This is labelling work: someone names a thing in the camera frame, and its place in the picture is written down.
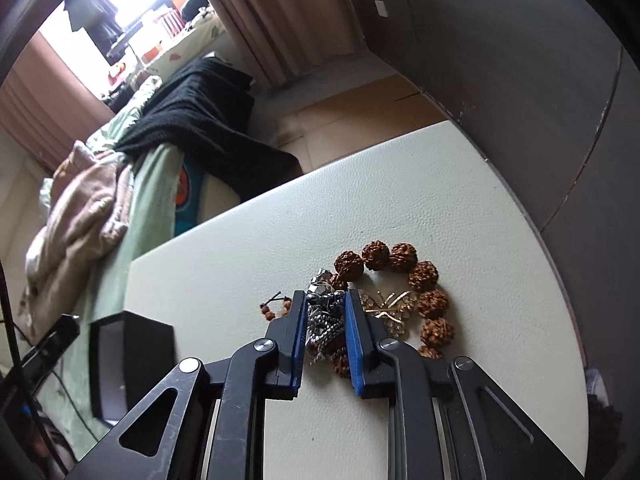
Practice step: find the hanging black clothes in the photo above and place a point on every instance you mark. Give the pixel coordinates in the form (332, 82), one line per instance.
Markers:
(97, 20)

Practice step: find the pink curtain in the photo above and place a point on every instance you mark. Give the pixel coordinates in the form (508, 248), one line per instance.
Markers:
(45, 105)
(280, 20)

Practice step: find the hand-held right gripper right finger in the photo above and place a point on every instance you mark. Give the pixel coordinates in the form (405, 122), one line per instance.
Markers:
(356, 340)

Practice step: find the beige headboard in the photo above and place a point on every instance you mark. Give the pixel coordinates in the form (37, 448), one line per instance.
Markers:
(15, 200)

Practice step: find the black cushion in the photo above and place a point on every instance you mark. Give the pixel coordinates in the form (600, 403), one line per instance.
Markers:
(191, 7)

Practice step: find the pink blanket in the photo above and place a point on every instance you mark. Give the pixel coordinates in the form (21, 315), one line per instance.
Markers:
(80, 210)

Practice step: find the gold butterfly brooch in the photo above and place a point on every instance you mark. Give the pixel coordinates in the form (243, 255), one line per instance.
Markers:
(387, 312)

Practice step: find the bed with green sheet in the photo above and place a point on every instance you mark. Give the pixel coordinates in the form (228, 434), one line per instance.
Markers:
(145, 200)

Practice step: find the black knitted blanket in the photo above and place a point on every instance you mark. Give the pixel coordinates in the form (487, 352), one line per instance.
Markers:
(200, 110)

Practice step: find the white wall outlet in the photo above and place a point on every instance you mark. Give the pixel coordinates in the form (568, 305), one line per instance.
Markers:
(381, 8)

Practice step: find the green floral quilt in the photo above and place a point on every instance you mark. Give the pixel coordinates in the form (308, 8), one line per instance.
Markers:
(130, 110)

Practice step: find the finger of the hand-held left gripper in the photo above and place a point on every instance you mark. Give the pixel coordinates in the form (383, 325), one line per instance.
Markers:
(55, 340)

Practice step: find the black jewelry box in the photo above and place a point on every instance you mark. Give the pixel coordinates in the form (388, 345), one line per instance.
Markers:
(145, 360)

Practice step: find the printed windowsill cloth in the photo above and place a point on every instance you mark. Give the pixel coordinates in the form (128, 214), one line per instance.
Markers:
(190, 40)

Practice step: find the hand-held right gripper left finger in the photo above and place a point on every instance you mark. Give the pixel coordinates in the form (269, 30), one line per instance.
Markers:
(300, 340)

